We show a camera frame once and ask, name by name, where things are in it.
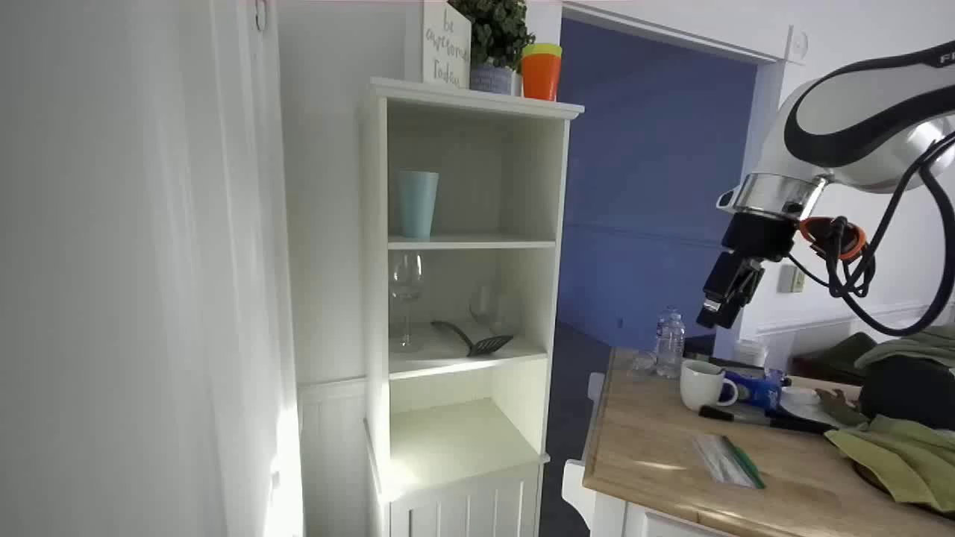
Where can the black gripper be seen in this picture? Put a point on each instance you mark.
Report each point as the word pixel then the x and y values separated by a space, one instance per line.
pixel 757 239

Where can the Ziploc bag with green seal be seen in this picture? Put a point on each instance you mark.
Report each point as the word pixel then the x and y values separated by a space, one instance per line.
pixel 747 467

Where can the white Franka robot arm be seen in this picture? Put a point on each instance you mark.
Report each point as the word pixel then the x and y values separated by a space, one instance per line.
pixel 854 121

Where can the clear Ziploc bag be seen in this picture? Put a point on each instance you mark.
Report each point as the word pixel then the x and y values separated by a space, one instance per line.
pixel 716 458

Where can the clear water bottle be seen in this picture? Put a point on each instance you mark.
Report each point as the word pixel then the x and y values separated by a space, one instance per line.
pixel 671 344

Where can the white ceramic mug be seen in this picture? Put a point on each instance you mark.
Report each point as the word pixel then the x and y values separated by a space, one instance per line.
pixel 702 385

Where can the blue packet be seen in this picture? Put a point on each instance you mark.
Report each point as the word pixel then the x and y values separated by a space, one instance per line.
pixel 757 388

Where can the black marker pen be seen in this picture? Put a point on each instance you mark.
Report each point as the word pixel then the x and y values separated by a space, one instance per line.
pixel 733 413

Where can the white plate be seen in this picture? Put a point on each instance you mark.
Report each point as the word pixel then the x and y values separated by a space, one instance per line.
pixel 801 403

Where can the olive green cloth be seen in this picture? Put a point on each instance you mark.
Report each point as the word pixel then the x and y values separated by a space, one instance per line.
pixel 916 347

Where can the black cloth bundle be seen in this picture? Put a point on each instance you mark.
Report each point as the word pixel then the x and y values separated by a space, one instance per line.
pixel 913 388

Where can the yellow-green cloth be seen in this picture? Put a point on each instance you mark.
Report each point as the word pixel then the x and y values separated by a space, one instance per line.
pixel 901 458

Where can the small clear glass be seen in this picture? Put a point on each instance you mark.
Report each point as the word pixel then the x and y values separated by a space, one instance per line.
pixel 483 303

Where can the black spatula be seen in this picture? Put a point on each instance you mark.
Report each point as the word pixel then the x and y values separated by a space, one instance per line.
pixel 480 340

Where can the white shelf cabinet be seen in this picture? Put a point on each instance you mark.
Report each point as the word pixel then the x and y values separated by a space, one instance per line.
pixel 466 300

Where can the orange plastic cup stack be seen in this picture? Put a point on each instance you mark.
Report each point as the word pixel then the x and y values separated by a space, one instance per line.
pixel 541 71

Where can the clear wine glass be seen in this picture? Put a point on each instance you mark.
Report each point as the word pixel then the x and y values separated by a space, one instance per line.
pixel 405 288

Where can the teal plastic cup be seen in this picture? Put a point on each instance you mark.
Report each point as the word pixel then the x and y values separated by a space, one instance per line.
pixel 419 203

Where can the green potted plant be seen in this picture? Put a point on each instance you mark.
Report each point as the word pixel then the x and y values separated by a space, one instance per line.
pixel 493 40

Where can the white sign with script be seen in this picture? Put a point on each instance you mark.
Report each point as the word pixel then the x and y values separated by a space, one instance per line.
pixel 445 43

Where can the white wall outlet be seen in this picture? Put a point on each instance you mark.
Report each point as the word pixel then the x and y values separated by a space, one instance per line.
pixel 789 277

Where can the white door frame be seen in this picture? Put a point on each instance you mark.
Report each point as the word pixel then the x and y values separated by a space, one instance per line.
pixel 771 49

